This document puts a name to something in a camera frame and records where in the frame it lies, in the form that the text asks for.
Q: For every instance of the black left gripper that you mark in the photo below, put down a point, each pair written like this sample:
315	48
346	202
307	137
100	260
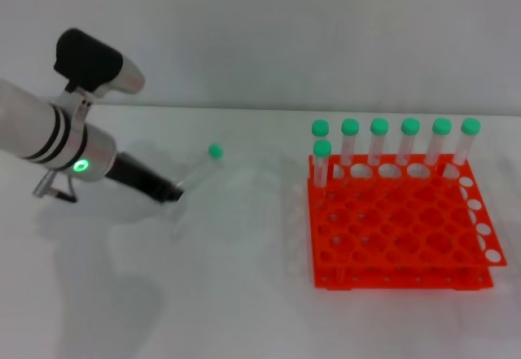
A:
134	173

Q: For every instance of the clear green-capped test tube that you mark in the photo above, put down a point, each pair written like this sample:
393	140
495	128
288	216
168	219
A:
215	151
349	128
470	127
379	127
320	128
322	163
409	127
441	127

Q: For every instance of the orange plastic test tube rack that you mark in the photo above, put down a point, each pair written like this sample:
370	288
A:
390	228

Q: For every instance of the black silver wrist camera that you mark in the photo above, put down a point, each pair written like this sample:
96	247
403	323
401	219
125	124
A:
89	62

